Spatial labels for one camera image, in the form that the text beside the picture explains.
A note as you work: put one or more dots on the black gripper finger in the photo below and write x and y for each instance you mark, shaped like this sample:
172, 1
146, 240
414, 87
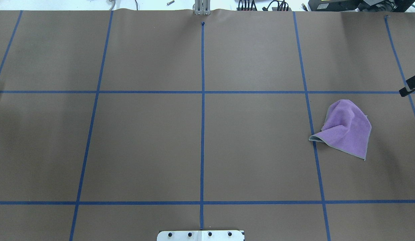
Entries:
409, 87

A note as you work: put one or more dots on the purple microfiber cloth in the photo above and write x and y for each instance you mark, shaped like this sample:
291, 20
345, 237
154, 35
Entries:
346, 128

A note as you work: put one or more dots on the white mounting plate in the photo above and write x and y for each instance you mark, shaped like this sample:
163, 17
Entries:
201, 235

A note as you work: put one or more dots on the aluminium frame post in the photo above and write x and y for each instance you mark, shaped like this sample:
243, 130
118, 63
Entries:
202, 7

